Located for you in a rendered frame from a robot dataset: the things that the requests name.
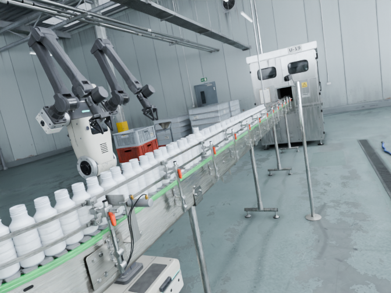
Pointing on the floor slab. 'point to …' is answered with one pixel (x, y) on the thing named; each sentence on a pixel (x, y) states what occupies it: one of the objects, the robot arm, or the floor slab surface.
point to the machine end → (299, 53)
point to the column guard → (122, 127)
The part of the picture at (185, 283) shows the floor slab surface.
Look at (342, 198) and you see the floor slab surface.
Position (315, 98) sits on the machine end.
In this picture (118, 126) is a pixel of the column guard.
